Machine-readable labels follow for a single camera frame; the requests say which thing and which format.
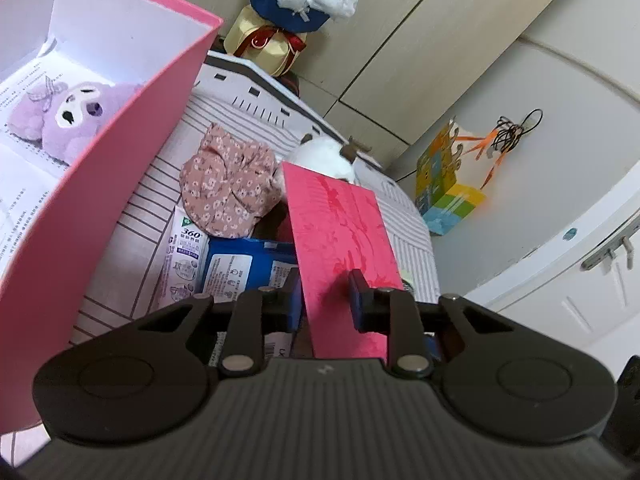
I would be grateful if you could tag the pink cardboard box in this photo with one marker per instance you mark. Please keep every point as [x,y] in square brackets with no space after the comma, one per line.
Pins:
[100,210]

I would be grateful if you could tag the beige wardrobe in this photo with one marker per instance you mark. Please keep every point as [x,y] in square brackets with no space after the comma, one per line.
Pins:
[425,60]

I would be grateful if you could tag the white panelled door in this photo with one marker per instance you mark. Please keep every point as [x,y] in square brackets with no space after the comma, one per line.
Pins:
[550,280]

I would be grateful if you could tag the purple plush toy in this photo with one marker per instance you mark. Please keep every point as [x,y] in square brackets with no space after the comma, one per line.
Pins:
[75,115]

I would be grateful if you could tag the metal door latch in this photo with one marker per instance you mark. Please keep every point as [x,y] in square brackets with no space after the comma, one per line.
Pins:
[600,255]

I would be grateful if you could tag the white plush toy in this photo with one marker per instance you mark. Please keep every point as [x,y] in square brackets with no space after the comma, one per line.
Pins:
[320,155]

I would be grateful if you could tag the printed paper sheet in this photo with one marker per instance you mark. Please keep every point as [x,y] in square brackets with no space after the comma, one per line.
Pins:
[20,180]

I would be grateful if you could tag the striped tablecloth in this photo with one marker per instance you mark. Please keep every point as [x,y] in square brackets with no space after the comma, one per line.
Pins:
[150,195]

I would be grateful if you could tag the white wet wipes packet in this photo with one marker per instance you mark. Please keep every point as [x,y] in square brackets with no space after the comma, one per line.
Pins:
[182,255]

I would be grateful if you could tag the blue packet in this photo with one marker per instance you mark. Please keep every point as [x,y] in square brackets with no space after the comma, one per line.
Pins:
[235,265]

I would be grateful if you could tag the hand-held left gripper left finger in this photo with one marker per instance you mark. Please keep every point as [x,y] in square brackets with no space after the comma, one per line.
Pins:
[291,310]

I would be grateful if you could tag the gold gift box red ribbon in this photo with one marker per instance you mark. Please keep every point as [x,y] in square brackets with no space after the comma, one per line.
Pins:
[260,45]

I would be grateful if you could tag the red envelope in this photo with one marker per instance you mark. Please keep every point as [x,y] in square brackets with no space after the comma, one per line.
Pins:
[340,240]

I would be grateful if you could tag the floral fabric hair bow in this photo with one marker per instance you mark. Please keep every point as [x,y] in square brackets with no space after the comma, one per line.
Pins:
[225,185]

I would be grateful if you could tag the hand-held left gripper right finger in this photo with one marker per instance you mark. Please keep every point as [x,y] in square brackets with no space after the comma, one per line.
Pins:
[357,305]

